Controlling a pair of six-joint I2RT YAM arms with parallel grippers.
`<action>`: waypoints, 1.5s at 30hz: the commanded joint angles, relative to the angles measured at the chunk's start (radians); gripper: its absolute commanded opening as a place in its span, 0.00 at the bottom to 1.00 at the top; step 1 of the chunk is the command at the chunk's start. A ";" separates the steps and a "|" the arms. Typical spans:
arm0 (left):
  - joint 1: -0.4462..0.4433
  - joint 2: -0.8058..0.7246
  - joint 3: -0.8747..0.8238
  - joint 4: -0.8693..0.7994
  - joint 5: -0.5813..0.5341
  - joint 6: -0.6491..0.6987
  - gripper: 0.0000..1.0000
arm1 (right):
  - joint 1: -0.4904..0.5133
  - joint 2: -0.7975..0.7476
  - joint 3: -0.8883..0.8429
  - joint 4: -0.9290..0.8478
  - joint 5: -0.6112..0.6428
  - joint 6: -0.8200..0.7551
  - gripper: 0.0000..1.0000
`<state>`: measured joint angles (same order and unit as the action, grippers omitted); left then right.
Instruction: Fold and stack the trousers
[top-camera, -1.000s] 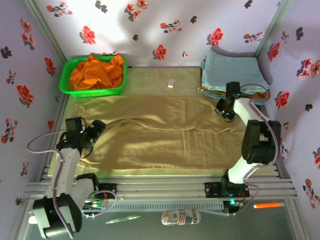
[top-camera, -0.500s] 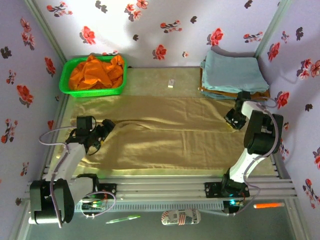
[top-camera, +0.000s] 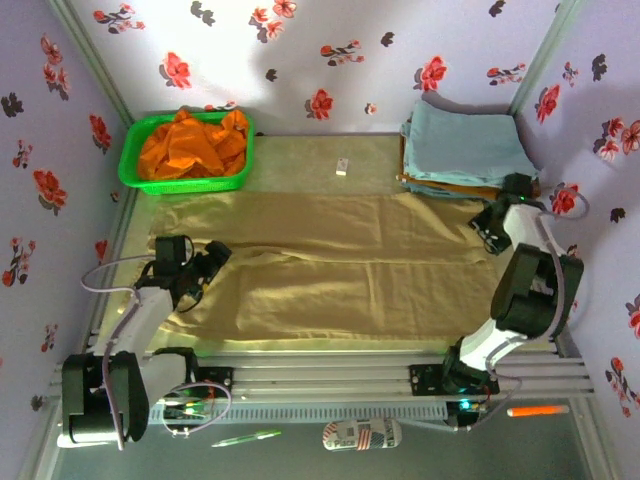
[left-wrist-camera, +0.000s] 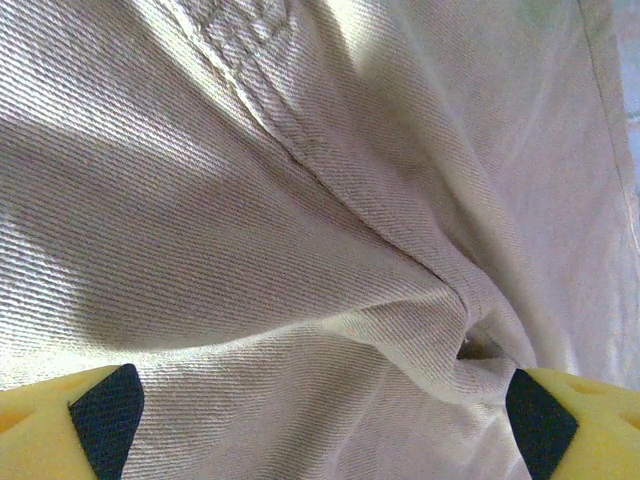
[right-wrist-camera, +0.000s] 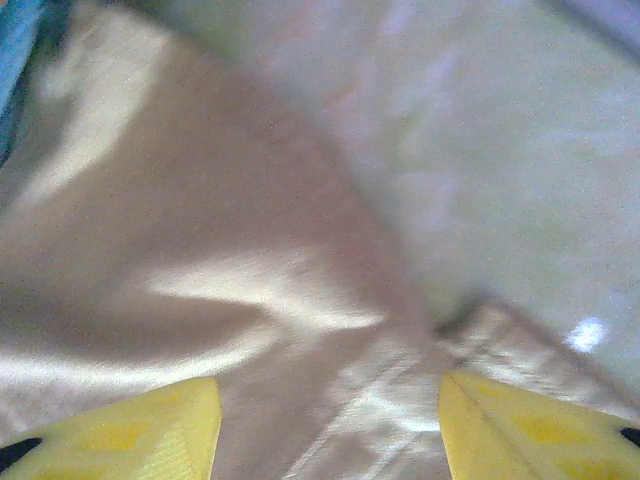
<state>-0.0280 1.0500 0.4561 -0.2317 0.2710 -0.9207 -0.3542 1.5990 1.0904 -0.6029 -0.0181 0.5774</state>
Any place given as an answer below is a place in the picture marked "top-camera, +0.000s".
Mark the beige trousers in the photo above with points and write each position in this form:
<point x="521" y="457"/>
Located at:
<point x="325" y="290"/>

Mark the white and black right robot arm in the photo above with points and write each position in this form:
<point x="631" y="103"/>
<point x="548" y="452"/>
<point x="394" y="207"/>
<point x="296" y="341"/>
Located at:
<point x="525" y="225"/>

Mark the folded light blue trousers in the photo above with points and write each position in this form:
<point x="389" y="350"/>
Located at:
<point x="465" y="145"/>

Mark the crumpled orange trousers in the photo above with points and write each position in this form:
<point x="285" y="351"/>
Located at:
<point x="190" y="150"/>

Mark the green plastic basket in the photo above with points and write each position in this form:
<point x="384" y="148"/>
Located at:
<point x="190" y="188"/>

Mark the small white tag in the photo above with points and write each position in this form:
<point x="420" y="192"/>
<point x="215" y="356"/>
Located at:
<point x="342" y="166"/>

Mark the green pen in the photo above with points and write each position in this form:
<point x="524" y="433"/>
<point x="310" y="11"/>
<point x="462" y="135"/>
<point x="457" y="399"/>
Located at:
<point x="245" y="438"/>

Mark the orange marker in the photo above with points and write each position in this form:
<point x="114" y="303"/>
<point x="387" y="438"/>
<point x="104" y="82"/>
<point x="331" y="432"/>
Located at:
<point x="537" y="411"/>

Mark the patterned pencil case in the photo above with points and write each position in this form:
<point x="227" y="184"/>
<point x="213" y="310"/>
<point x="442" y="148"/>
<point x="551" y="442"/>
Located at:
<point x="360" y="435"/>

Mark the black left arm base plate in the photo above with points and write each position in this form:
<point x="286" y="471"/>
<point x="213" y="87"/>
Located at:
<point x="222" y="382"/>

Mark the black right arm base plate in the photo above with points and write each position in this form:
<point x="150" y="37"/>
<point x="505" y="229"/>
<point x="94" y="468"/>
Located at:
<point x="422" y="380"/>

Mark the aluminium frame rail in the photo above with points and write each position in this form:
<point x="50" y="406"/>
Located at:
<point x="325" y="380"/>

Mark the aluminium corner post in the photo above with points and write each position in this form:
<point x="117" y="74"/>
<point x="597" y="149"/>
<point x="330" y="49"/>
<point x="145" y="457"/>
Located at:
<point x="95" y="65"/>
<point x="547" y="50"/>

